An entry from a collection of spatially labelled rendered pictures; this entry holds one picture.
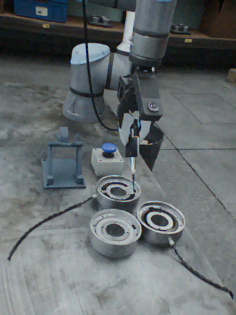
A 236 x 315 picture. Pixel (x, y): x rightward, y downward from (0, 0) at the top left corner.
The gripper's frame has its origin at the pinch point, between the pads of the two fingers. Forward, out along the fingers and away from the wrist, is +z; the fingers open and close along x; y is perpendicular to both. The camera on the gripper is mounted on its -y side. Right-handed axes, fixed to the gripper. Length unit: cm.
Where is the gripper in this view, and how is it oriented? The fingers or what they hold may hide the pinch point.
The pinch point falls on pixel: (131, 143)
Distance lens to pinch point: 86.8
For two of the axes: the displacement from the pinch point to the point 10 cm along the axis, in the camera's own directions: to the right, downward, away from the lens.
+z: -1.6, 8.5, 5.0
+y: -2.3, -5.2, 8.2
